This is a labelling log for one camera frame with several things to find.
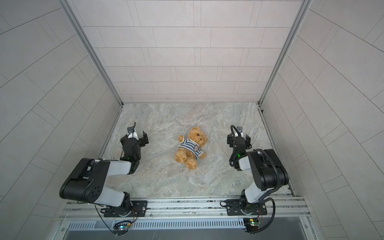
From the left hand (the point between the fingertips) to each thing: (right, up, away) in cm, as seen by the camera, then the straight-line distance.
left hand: (139, 130), depth 90 cm
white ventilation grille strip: (+27, -41, -22) cm, 54 cm away
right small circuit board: (+61, -41, -22) cm, 77 cm away
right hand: (+61, -2, +4) cm, 61 cm away
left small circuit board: (+4, -39, -25) cm, 47 cm away
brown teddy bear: (+29, -12, -16) cm, 35 cm away
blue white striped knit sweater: (+32, -9, -6) cm, 34 cm away
